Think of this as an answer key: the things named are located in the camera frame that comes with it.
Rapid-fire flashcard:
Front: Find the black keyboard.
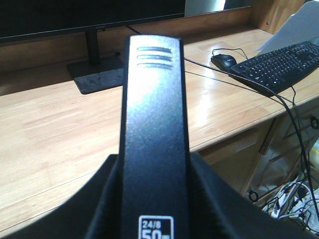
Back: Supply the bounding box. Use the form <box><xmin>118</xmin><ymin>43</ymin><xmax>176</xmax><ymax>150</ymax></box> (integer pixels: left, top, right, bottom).
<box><xmin>230</xmin><ymin>39</ymin><xmax>319</xmax><ymax>96</ymax></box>

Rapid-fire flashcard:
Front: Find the black computer mouse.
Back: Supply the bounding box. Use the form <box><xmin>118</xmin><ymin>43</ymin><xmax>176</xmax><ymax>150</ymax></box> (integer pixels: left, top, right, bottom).
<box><xmin>211</xmin><ymin>54</ymin><xmax>237</xmax><ymax>72</ymax></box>

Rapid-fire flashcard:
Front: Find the wooden desk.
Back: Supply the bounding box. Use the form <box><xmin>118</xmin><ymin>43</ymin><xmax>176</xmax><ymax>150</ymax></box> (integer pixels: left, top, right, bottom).
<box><xmin>0</xmin><ymin>6</ymin><xmax>319</xmax><ymax>230</ymax></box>

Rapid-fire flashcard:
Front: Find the black computer monitor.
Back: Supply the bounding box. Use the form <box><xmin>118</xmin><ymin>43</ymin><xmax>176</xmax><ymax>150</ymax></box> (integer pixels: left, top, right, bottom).
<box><xmin>0</xmin><ymin>0</ymin><xmax>185</xmax><ymax>95</ymax></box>

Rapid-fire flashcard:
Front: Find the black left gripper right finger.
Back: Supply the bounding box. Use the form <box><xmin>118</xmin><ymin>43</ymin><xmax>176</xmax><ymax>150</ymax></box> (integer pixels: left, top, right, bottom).
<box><xmin>190</xmin><ymin>153</ymin><xmax>315</xmax><ymax>239</ymax></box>

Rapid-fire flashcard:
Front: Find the black stapler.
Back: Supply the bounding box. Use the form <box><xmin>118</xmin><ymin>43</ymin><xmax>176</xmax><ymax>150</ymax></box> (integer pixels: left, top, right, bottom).
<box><xmin>120</xmin><ymin>35</ymin><xmax>190</xmax><ymax>239</ymax></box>

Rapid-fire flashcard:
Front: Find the white paper sheet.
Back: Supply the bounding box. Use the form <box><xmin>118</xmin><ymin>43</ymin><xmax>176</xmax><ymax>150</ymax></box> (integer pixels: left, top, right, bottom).
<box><xmin>258</xmin><ymin>0</ymin><xmax>319</xmax><ymax>54</ymax></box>

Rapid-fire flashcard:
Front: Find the black monitor cable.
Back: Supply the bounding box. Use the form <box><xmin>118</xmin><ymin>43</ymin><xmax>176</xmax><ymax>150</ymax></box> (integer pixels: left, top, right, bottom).
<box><xmin>126</xmin><ymin>24</ymin><xmax>317</xmax><ymax>220</ymax></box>

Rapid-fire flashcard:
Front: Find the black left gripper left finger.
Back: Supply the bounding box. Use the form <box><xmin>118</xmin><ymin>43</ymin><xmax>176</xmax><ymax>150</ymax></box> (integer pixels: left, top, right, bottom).
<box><xmin>7</xmin><ymin>154</ymin><xmax>120</xmax><ymax>239</ymax></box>

